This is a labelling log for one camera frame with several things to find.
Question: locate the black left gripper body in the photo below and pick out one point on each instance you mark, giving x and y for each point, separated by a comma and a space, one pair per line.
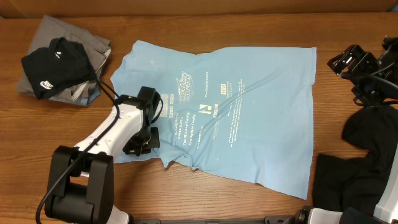
143, 140

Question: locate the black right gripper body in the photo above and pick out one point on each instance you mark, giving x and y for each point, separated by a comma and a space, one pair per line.
364, 61

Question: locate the light blue printed t-shirt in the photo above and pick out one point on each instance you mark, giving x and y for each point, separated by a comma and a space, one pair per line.
243, 113

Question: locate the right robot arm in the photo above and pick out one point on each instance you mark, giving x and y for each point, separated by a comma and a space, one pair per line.
388, 58

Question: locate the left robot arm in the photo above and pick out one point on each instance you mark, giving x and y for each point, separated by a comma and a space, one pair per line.
80, 188

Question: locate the folded blue garment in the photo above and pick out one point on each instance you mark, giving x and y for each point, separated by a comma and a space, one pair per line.
90, 95

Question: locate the black garment under blue shirt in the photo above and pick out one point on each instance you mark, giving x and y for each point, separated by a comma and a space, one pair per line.
359, 182

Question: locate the folded black Nike shirt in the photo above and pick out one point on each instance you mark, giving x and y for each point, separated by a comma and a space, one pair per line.
61, 65

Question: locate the folded grey shirt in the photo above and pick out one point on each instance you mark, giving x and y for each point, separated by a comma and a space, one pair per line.
51, 28

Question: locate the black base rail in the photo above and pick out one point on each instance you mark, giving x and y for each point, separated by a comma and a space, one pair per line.
280, 219

